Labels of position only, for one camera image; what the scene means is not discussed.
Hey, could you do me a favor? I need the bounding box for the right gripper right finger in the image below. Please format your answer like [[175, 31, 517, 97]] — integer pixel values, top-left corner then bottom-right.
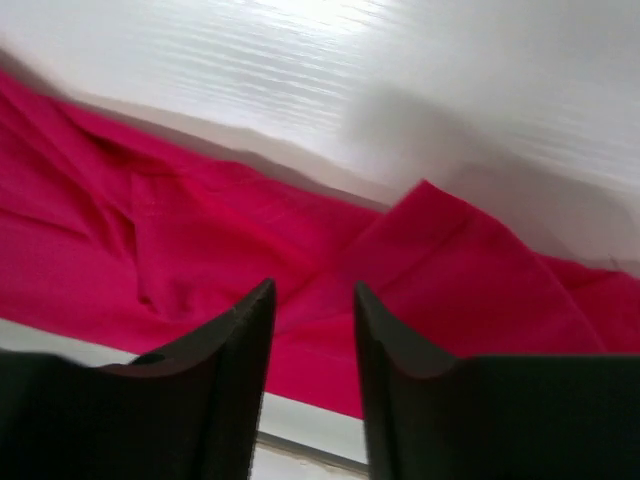
[[354, 284, 639, 479]]

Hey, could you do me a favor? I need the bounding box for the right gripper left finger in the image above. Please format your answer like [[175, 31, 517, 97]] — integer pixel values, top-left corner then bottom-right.
[[1, 280, 276, 479]]

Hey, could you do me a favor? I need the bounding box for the magenta t shirt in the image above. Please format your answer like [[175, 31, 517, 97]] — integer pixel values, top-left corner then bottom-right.
[[1, 75, 639, 417]]

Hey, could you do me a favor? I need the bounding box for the aluminium table frame rail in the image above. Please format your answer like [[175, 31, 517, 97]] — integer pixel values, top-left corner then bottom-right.
[[256, 432, 368, 478]]

